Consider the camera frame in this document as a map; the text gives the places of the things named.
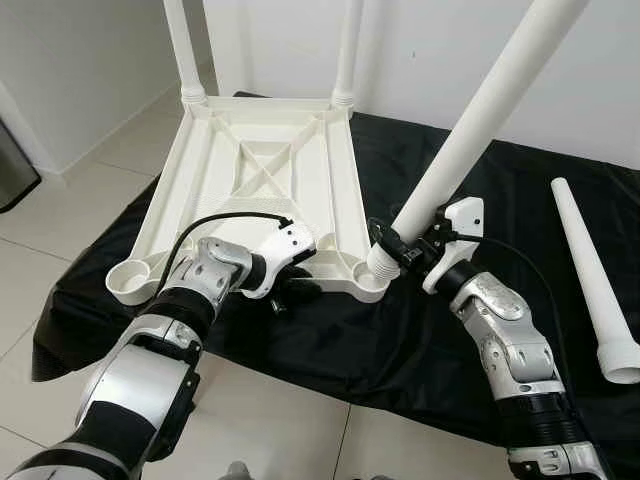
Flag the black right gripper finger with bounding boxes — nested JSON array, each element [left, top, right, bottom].
[[368, 218, 407, 264]]

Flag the white plastic table top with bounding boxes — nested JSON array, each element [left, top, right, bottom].
[[105, 95, 396, 306]]

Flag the white plastic table leg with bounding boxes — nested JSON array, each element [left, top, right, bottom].
[[550, 177, 640, 385], [368, 0, 591, 276], [332, 0, 364, 108], [163, 0, 208, 106]]

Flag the grey robot left leg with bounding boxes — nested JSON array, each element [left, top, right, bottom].
[[218, 460, 257, 480]]

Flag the dark grey bin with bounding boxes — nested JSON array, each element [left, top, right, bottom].
[[0, 115, 43, 213]]

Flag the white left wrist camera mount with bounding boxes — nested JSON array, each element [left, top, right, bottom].
[[240, 222, 318, 301]]

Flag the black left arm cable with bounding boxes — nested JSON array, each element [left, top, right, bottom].
[[165, 212, 293, 291]]

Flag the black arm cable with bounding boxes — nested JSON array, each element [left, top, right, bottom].
[[440, 232, 571, 401], [165, 212, 293, 291]]

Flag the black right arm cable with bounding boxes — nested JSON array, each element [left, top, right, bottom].
[[440, 232, 571, 401]]

